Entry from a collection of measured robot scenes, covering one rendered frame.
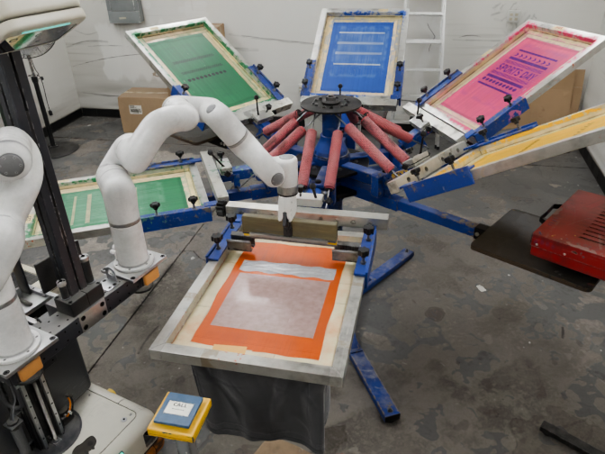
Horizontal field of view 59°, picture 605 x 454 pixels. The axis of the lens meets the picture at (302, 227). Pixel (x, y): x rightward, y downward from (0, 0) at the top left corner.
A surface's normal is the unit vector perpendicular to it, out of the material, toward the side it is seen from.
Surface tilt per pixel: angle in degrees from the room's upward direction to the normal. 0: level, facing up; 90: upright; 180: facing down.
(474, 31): 90
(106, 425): 0
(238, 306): 0
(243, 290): 0
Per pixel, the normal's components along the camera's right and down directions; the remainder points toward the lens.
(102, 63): -0.22, 0.49
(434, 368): -0.03, -0.87
